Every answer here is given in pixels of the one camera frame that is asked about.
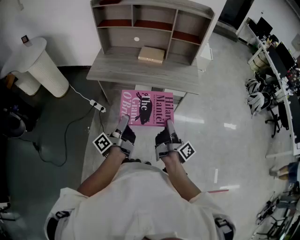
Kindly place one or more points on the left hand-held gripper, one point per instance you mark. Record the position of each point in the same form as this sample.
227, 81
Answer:
122, 144

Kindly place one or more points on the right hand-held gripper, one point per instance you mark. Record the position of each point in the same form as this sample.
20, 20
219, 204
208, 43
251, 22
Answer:
168, 146

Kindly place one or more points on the pink book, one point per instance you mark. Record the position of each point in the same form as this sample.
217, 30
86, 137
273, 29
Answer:
150, 105

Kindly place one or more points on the person's left forearm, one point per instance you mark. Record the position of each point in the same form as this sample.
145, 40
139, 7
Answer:
103, 173

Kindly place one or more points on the person's right forearm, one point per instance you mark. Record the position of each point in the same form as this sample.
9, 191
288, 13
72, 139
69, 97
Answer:
180, 178

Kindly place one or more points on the grey wooden desk with hutch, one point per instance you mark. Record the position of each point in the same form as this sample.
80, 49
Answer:
122, 68

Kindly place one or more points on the long white office desk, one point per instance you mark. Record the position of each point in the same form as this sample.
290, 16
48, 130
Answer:
293, 131

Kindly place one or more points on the black computer monitor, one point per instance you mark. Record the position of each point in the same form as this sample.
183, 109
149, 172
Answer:
264, 27
284, 55
277, 63

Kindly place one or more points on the white power strip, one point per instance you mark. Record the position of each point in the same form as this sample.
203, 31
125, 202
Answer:
97, 105

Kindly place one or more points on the person's left black shoe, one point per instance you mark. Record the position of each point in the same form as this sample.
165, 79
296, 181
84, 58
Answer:
132, 160

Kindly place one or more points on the person's black shoe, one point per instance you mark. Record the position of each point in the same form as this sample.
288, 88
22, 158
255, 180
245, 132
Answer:
132, 160
147, 162

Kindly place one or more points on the person's right black shoe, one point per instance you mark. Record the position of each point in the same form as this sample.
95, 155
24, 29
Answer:
147, 162

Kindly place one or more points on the tan cardboard box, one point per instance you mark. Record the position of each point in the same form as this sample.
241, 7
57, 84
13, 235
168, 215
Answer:
151, 55

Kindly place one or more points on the red floor tape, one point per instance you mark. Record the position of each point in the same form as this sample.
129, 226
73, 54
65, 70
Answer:
218, 191

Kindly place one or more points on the white side cabinet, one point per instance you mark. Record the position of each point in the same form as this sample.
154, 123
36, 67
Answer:
206, 56

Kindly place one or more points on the person's white shirt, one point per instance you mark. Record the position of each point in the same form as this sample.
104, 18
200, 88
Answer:
140, 206

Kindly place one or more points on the white mesh office chair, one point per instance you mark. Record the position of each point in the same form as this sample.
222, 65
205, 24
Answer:
252, 85
256, 103

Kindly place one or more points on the black office chair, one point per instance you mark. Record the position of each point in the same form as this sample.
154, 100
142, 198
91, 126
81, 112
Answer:
280, 117

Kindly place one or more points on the white equipment rack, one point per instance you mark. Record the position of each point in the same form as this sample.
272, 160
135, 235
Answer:
281, 215

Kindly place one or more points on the white fluted pedestal table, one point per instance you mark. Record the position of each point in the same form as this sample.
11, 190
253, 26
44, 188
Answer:
35, 63

